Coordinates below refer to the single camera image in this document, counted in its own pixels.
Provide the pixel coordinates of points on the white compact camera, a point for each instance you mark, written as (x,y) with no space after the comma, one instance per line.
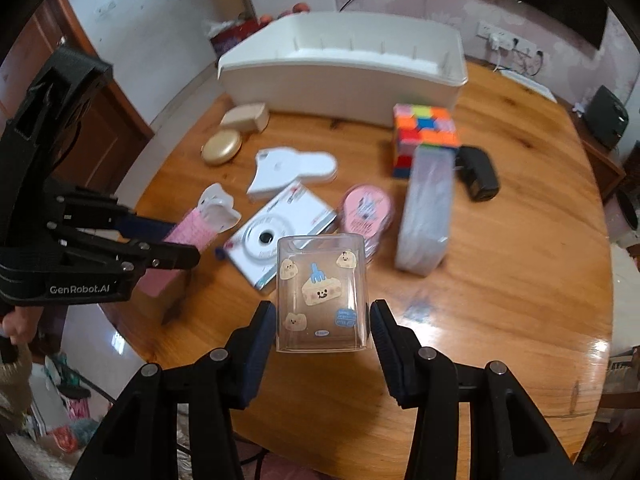
(253,248)

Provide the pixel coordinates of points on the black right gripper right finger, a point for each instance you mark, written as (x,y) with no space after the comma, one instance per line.
(510,439)

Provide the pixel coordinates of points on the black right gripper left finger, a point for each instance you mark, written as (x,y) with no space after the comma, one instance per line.
(137,439)

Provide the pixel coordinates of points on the red patterned tissue box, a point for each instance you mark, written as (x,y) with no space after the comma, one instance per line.
(225,36)

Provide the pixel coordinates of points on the clear sticker decorated box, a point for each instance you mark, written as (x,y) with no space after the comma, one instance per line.
(322,294)

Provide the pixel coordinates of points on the clear plastic floss box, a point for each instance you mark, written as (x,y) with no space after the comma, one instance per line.
(425,224)

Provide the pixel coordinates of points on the multicolour puzzle cube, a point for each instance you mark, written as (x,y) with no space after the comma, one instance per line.
(417,125)

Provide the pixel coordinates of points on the white wall power outlet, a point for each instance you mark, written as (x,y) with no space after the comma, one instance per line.
(500,39)

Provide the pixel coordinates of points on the dark green radio speaker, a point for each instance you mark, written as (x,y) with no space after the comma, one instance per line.
(606,118)

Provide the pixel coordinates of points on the pink correction tape dispenser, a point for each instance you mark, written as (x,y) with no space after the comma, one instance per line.
(368,211)

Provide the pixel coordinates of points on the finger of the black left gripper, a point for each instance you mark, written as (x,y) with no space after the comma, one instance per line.
(136,255)
(130,219)

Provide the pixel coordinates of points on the person's left hand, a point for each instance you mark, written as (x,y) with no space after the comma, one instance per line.
(20,325)

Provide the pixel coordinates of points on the black wall charger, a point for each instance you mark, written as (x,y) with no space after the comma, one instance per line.
(477,172)

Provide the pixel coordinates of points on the beige rectangular case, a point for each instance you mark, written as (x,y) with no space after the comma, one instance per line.
(246,118)

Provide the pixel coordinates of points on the white router box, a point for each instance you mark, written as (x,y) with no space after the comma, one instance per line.
(529,83)

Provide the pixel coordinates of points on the white fan-shaped device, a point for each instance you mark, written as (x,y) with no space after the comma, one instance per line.
(277,168)

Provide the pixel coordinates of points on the white plastic storage bin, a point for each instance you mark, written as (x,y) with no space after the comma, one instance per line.
(353,66)

